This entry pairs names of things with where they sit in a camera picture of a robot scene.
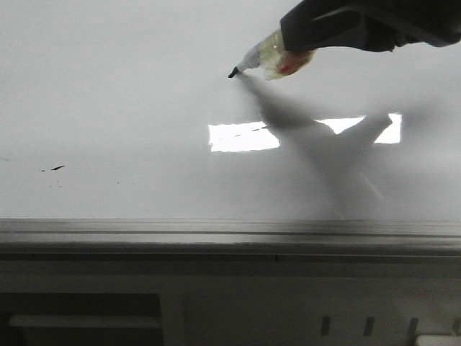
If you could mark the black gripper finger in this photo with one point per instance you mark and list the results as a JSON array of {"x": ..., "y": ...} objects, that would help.
[
  {"x": 344, "y": 29},
  {"x": 436, "y": 23}
]

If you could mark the white whiteboard marker with tape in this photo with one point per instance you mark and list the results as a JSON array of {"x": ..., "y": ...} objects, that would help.
[{"x": 271, "y": 55}]

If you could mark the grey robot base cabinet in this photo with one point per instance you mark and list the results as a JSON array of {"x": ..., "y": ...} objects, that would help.
[{"x": 61, "y": 299}]

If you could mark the white whiteboard with metal frame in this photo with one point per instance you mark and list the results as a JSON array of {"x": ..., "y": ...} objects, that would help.
[{"x": 120, "y": 129}]

